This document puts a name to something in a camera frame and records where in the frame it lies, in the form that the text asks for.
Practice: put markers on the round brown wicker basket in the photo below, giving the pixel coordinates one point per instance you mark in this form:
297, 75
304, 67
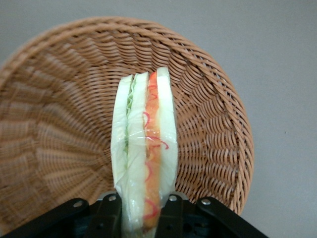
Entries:
62, 111

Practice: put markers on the triangle sandwich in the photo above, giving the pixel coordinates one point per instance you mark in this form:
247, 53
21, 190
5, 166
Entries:
138, 148

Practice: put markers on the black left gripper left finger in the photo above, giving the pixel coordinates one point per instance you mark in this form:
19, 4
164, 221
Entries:
109, 218

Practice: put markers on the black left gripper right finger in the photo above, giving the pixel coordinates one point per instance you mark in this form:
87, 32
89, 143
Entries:
172, 218

